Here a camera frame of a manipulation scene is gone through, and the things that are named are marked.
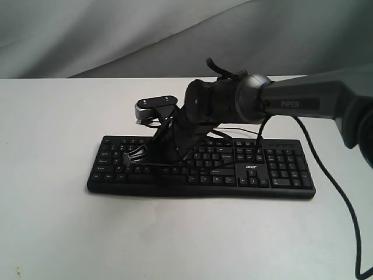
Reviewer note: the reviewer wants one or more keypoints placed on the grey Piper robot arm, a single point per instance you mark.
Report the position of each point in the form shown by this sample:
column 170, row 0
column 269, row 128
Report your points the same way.
column 344, row 96

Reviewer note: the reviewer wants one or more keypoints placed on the grey backdrop cloth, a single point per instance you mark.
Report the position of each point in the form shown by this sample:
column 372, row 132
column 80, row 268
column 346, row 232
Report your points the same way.
column 139, row 39

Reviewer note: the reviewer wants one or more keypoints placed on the black acer keyboard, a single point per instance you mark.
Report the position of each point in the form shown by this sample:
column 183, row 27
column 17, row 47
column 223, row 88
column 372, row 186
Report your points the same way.
column 217, row 168

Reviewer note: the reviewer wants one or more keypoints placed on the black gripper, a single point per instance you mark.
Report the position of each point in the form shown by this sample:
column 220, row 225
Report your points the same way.
column 172, row 143

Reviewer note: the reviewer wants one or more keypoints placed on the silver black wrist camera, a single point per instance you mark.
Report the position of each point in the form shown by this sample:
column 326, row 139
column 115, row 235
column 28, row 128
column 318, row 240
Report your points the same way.
column 155, row 107

